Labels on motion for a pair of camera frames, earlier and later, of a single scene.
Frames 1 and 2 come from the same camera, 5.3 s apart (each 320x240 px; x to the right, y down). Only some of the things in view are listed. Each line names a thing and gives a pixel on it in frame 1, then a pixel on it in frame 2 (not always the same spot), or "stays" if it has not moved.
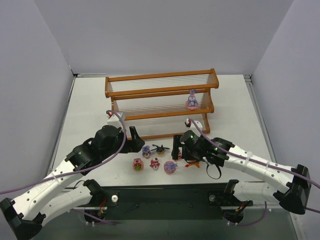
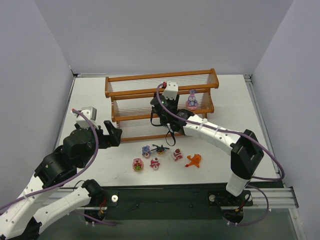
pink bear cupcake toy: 154,163 stays
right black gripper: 181,150 → 158,110
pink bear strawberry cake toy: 179,155 stays
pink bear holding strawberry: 138,164 stays
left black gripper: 127,144 → 105,139
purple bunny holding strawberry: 146,152 stays
